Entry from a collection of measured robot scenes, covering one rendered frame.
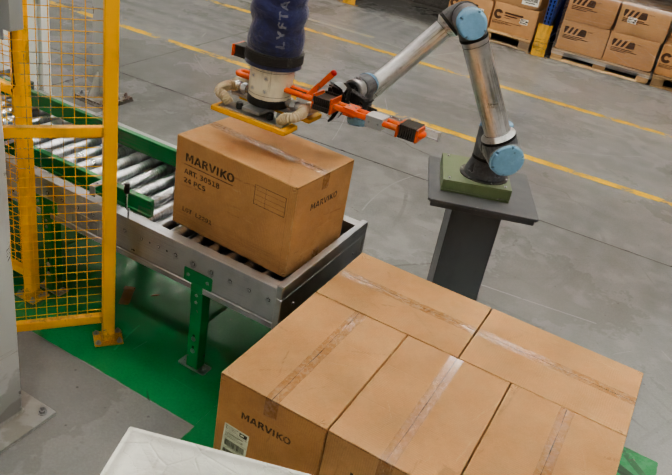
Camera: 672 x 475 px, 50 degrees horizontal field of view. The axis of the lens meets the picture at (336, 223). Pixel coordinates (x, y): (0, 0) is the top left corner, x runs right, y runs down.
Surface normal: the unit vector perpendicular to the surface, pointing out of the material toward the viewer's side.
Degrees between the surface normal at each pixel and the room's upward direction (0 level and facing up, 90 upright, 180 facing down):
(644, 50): 93
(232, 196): 90
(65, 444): 0
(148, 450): 0
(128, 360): 0
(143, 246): 90
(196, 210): 90
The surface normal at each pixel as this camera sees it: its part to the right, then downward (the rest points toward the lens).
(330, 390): 0.16, -0.87
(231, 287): -0.48, 0.36
